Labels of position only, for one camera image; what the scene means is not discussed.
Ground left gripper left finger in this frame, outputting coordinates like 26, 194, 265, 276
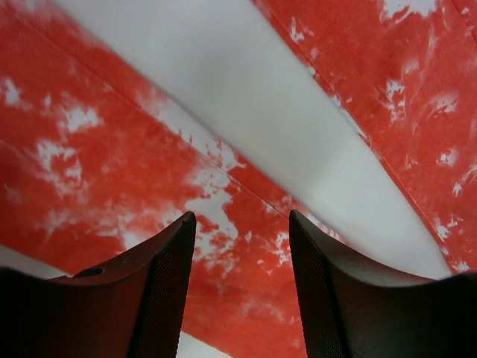
1, 212, 196, 357

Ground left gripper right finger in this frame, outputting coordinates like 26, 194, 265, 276
289, 210, 476, 357

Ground orange white tie-dye trousers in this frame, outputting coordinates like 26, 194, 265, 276
1, 1, 476, 357

